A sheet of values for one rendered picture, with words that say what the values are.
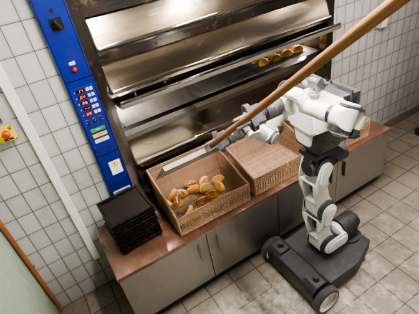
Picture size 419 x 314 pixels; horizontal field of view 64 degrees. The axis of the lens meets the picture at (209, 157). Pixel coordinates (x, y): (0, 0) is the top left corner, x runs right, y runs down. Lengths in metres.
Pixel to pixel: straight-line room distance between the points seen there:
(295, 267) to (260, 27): 1.69
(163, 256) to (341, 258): 1.23
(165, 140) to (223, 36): 0.81
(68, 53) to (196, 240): 1.34
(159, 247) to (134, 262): 0.18
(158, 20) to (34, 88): 0.80
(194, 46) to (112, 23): 0.54
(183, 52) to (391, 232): 2.10
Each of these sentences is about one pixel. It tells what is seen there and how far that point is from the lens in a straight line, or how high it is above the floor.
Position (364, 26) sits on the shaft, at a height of 1.97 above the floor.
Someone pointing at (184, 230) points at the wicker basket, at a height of 0.62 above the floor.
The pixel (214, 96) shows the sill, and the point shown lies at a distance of 2.48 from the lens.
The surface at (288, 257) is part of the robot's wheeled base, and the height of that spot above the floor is 0.19.
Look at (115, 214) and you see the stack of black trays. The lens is 2.19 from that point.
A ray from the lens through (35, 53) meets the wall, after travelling 2.05.
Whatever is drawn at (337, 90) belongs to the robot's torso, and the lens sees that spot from 1.87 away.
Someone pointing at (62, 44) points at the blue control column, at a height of 1.80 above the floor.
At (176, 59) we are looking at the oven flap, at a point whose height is 1.52.
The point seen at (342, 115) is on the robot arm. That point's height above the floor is 1.53.
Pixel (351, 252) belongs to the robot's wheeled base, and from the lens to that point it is 2.66.
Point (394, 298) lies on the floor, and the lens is 2.70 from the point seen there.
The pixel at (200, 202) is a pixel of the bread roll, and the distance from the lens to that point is 2.38.
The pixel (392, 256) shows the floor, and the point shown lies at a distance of 2.92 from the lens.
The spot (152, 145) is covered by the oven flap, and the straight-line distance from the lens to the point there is 2.38.
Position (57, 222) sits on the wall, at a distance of 2.49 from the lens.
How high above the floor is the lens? 2.20
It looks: 34 degrees down
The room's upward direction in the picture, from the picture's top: 11 degrees counter-clockwise
